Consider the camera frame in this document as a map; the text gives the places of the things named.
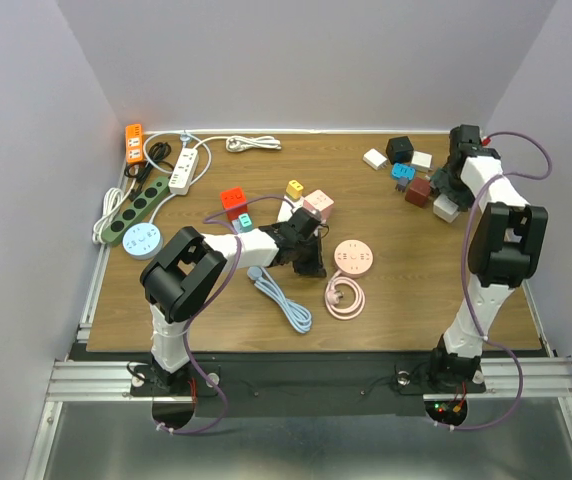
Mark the orange power strip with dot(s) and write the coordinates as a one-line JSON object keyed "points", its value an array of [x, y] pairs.
{"points": [[134, 143]]}

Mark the white cube socket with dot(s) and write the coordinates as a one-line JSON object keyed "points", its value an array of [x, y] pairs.
{"points": [[445, 209]]}

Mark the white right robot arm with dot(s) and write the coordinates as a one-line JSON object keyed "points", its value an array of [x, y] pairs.
{"points": [[501, 248]]}

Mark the teal small plug adapter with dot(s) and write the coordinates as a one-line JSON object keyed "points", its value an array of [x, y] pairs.
{"points": [[248, 222]]}

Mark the light blue power strip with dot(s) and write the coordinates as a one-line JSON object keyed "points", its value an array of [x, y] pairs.
{"points": [[239, 225]]}

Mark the round light blue socket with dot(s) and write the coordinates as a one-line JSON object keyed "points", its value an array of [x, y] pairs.
{"points": [[142, 241]]}

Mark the white triangular power strip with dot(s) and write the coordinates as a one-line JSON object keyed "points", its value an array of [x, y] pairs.
{"points": [[287, 208]]}

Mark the red cube socket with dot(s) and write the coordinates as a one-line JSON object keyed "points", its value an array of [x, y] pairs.
{"points": [[234, 202]]}

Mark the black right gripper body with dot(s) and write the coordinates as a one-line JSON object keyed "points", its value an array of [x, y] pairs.
{"points": [[457, 189]]}

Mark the white flat charger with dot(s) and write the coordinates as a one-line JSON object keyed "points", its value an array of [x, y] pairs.
{"points": [[375, 159]]}

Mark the round pink socket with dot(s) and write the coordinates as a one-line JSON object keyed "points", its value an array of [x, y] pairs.
{"points": [[353, 258]]}

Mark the black cube adapter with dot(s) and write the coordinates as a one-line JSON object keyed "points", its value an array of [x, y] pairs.
{"points": [[399, 149]]}

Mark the pink cube socket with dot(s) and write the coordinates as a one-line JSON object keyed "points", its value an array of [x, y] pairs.
{"points": [[320, 202]]}

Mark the dark red cube adapter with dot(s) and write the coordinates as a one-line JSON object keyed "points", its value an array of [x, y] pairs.
{"points": [[418, 192]]}

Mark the white long power strip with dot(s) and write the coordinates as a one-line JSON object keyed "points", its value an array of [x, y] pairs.
{"points": [[183, 172]]}

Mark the blue plug adapter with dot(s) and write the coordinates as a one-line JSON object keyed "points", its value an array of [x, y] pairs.
{"points": [[403, 174]]}

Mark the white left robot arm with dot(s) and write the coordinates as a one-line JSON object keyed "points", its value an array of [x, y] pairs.
{"points": [[179, 279]]}

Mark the yellow small plug adapter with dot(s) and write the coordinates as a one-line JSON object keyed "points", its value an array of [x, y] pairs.
{"points": [[294, 190]]}

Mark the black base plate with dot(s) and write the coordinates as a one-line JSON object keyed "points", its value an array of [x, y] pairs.
{"points": [[253, 385]]}

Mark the dark green power strip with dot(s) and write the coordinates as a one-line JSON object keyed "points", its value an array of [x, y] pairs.
{"points": [[136, 211]]}

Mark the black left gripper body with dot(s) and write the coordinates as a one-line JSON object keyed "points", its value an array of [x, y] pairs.
{"points": [[300, 243]]}

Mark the white square charger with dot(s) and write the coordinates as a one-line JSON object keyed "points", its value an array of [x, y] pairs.
{"points": [[421, 161]]}

